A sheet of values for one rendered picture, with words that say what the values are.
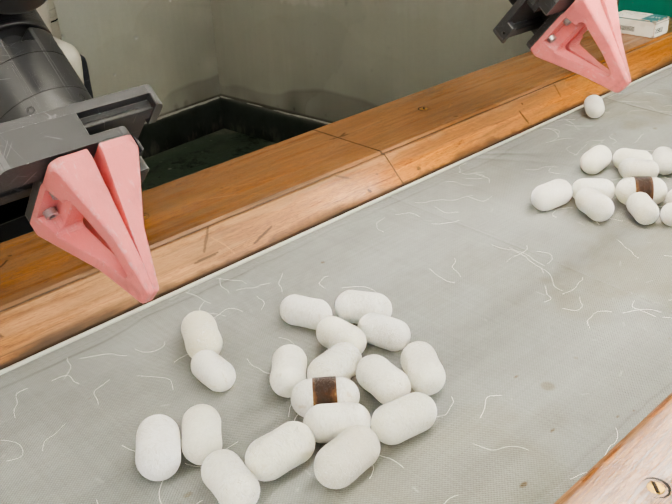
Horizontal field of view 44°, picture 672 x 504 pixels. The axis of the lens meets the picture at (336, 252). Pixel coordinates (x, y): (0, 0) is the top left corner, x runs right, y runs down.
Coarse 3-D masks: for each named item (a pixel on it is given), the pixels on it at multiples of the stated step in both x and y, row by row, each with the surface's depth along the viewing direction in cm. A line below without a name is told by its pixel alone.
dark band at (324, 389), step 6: (312, 378) 44; (318, 378) 43; (324, 378) 43; (330, 378) 43; (312, 384) 43; (318, 384) 43; (324, 384) 43; (330, 384) 43; (318, 390) 43; (324, 390) 43; (330, 390) 43; (336, 390) 43; (318, 396) 43; (324, 396) 43; (330, 396) 43; (336, 396) 43; (318, 402) 43; (324, 402) 43; (330, 402) 43; (336, 402) 43
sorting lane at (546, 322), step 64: (576, 128) 80; (640, 128) 79; (448, 192) 68; (512, 192) 68; (256, 256) 60; (320, 256) 60; (384, 256) 59; (448, 256) 59; (512, 256) 58; (576, 256) 58; (640, 256) 57; (128, 320) 53; (256, 320) 52; (448, 320) 52; (512, 320) 51; (576, 320) 51; (640, 320) 50; (0, 384) 48; (64, 384) 47; (128, 384) 47; (192, 384) 47; (256, 384) 47; (448, 384) 46; (512, 384) 46; (576, 384) 45; (640, 384) 45; (0, 448) 43; (64, 448) 43; (128, 448) 42; (320, 448) 42; (384, 448) 42; (448, 448) 41; (512, 448) 41; (576, 448) 41
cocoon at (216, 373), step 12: (192, 360) 47; (204, 360) 46; (216, 360) 46; (192, 372) 47; (204, 372) 46; (216, 372) 45; (228, 372) 45; (204, 384) 46; (216, 384) 45; (228, 384) 45
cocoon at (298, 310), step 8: (288, 296) 51; (296, 296) 51; (304, 296) 51; (280, 304) 52; (288, 304) 51; (296, 304) 51; (304, 304) 50; (312, 304) 50; (320, 304) 50; (328, 304) 51; (280, 312) 51; (288, 312) 51; (296, 312) 51; (304, 312) 50; (312, 312) 50; (320, 312) 50; (328, 312) 50; (288, 320) 51; (296, 320) 51; (304, 320) 50; (312, 320) 50; (320, 320) 50; (312, 328) 51
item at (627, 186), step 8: (624, 184) 64; (632, 184) 63; (656, 184) 63; (664, 184) 63; (616, 192) 64; (624, 192) 64; (632, 192) 63; (656, 192) 63; (664, 192) 63; (624, 200) 64; (656, 200) 63
